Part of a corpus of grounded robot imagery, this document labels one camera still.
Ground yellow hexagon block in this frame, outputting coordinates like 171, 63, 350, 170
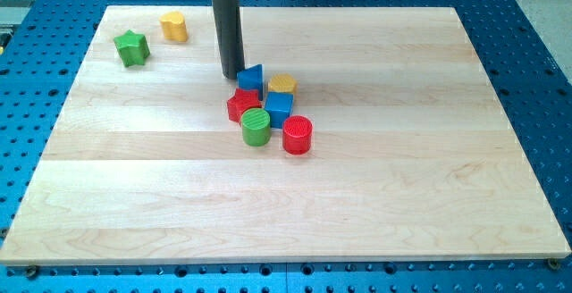
267, 73, 298, 95

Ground red star block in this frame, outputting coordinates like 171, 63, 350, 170
226, 88, 262, 123

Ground green star block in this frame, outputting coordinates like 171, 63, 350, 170
114, 29, 150, 67

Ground red cylinder block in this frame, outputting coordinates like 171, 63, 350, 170
282, 115, 313, 155

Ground blue cube block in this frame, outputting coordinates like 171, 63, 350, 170
264, 92, 294, 129

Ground green cylinder block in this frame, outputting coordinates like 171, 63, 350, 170
240, 108, 271, 147

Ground blue triangle block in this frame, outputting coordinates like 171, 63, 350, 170
237, 64, 264, 101

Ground light wooden board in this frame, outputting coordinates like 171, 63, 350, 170
1, 5, 570, 265

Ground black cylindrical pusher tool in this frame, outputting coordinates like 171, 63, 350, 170
212, 0, 245, 80

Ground yellow heart block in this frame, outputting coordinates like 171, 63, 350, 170
159, 11, 189, 42

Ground blue perforated metal table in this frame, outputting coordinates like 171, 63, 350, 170
1, 0, 571, 292

